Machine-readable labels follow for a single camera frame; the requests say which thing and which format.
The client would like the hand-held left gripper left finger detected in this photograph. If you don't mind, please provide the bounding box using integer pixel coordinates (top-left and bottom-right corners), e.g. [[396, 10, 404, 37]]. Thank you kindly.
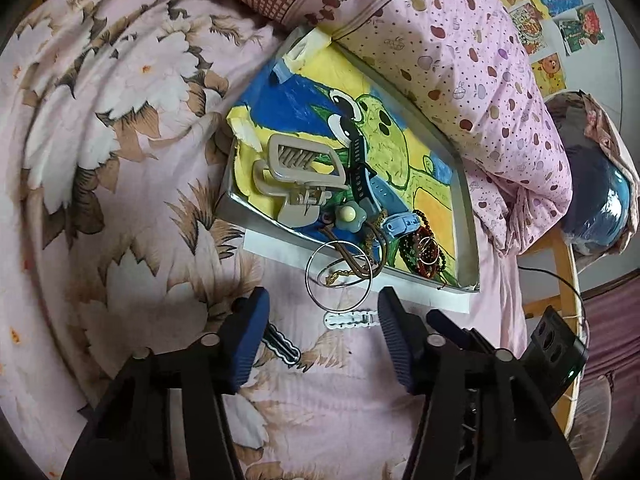
[[62, 286, 271, 480]]

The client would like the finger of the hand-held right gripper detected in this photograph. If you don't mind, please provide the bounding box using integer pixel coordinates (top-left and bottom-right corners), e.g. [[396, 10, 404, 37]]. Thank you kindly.
[[426, 309, 501, 358]]

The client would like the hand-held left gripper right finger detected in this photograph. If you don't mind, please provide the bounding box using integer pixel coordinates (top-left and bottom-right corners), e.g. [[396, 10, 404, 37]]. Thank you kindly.
[[377, 286, 583, 480]]

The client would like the black and white hair clip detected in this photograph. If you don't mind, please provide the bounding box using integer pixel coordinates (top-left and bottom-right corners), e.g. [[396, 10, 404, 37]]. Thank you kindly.
[[262, 322, 302, 365]]

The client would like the dark bead bracelet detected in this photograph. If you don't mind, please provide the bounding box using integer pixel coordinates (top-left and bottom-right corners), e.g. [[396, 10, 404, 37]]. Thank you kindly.
[[397, 210, 448, 281]]

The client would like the silver ring bangle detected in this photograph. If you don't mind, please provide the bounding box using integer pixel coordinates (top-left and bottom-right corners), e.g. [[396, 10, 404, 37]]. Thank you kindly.
[[311, 257, 373, 290], [306, 240, 374, 312]]

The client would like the brown cord necklace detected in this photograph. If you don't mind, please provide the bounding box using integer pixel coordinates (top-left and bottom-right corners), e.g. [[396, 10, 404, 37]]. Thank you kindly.
[[320, 210, 396, 281]]

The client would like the blue kids smartwatch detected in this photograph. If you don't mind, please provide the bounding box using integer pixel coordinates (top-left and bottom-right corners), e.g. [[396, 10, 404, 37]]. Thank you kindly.
[[345, 127, 421, 241]]

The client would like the grey shallow tray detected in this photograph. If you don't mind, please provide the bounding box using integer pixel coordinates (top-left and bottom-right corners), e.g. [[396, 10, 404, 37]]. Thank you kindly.
[[217, 25, 481, 295]]

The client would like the flower hair tie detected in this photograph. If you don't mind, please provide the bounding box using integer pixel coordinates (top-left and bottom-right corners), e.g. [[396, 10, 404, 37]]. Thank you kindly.
[[334, 201, 368, 233]]

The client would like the beige hair claw clip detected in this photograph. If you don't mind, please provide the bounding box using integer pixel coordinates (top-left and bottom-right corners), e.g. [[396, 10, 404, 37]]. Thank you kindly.
[[251, 132, 348, 228]]

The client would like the purple cloth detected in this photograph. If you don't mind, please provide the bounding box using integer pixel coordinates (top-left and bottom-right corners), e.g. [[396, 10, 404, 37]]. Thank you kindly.
[[582, 275, 640, 396]]

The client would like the blue plastic wrapped bundle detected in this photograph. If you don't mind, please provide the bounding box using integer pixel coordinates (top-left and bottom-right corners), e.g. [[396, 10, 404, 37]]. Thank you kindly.
[[545, 92, 633, 256]]

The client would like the pink floral bed sheet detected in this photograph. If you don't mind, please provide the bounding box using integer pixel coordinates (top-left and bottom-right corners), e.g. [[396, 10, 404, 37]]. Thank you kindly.
[[0, 0, 531, 480]]

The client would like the pink spotted pillow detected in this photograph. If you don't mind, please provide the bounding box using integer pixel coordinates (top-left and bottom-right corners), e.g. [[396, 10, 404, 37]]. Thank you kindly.
[[290, 0, 573, 256]]

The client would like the beige wire fan guard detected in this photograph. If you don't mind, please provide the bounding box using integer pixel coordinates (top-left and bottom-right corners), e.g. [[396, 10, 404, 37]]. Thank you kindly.
[[565, 375, 616, 480]]

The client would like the black cable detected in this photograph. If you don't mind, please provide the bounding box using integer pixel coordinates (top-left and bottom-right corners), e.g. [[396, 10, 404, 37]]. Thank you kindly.
[[520, 266, 586, 321]]

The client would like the wooden bed frame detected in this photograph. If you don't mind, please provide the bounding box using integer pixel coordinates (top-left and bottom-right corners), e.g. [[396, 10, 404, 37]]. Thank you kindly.
[[517, 230, 586, 441]]

